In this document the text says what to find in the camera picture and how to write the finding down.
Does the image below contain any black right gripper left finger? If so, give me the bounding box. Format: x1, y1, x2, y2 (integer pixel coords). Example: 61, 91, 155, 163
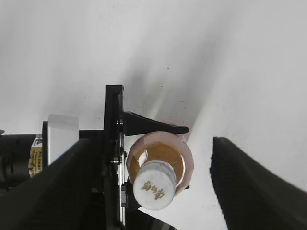
0, 139, 106, 230

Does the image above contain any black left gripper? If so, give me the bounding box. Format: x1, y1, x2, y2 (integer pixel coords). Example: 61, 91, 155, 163
79, 85, 189, 228

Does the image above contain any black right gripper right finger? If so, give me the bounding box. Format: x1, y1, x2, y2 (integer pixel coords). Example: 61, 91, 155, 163
210, 137, 307, 230

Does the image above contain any pink oolong tea bottle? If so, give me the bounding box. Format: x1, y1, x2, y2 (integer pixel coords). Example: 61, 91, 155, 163
126, 131, 194, 196

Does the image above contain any white bottle cap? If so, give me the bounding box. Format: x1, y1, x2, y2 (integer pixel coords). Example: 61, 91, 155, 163
133, 160, 177, 211

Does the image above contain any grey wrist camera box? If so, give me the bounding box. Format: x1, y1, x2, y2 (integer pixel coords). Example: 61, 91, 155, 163
42, 114, 79, 167

